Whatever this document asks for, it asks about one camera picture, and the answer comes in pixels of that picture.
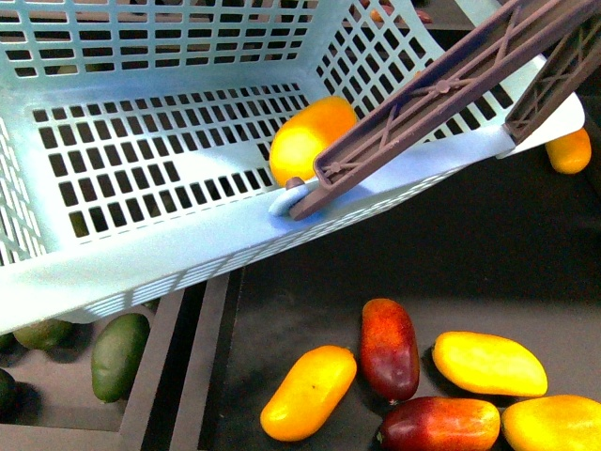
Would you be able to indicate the large yellow lemon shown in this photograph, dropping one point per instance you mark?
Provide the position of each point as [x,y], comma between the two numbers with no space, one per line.
[304,136]

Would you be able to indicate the yellow orange mango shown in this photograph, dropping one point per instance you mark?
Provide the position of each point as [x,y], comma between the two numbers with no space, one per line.
[309,393]

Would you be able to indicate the light blue plastic basket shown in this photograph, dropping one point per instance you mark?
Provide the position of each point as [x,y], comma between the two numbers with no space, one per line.
[135,138]

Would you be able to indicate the brown basket handle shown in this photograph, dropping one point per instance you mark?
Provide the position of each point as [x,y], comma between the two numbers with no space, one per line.
[514,35]

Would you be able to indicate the red mango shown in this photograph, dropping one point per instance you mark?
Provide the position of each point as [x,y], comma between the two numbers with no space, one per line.
[388,350]
[440,423]

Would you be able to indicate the green mango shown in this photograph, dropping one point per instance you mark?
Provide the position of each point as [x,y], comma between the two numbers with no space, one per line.
[116,356]

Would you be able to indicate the red mango lower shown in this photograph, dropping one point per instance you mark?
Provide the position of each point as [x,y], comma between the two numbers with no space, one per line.
[440,423]

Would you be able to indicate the yellow mango corner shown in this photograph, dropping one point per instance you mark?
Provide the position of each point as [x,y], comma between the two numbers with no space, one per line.
[561,422]

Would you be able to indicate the black shelf divider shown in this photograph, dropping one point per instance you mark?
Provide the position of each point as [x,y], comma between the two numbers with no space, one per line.
[174,400]

